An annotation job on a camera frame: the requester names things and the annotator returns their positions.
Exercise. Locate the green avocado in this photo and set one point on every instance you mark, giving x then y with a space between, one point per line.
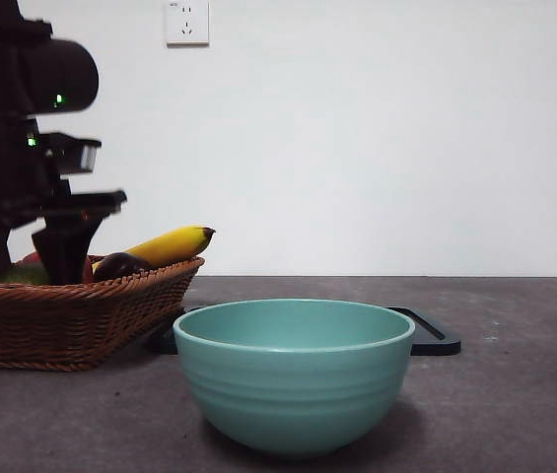
21 276

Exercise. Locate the teal ceramic bowl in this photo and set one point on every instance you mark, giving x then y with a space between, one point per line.
293 394

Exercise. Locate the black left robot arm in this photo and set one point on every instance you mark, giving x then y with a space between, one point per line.
61 74

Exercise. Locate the red apple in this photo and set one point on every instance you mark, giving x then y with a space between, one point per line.
33 259

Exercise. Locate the dark purple plum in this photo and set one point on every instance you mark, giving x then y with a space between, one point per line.
120 266

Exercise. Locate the brown woven wicker basket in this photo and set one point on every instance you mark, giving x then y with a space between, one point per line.
61 325

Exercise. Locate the yellow banana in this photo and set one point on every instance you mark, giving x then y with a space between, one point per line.
169 244

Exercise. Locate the dark teal rectangular tray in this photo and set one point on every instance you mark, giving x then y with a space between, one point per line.
436 345

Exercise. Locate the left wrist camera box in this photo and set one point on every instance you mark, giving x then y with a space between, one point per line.
81 155

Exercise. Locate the white wall socket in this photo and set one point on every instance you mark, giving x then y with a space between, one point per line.
187 24

